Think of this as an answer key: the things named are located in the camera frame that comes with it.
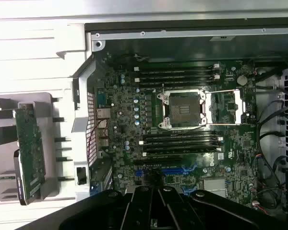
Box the blue expansion slot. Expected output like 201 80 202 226
135 167 192 176

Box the CPU socket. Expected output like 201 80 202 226
156 89 207 130

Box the thin red wire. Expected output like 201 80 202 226
87 118 110 159

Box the green motherboard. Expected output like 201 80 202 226
93 51 259 209

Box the metal socket cover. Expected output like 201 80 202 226
204 90 245 125

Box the metal socket locking lever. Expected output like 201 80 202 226
206 122 247 127
205 88 240 94

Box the black long expansion slot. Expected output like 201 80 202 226
133 157 183 166

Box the grey parts rack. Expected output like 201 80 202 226
0 92 76 207

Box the black wire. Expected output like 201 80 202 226
257 98 286 135
258 131 285 159

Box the dark grey PC case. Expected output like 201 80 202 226
72 23 288 230

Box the silver chipset heatsink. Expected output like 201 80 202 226
203 178 228 198

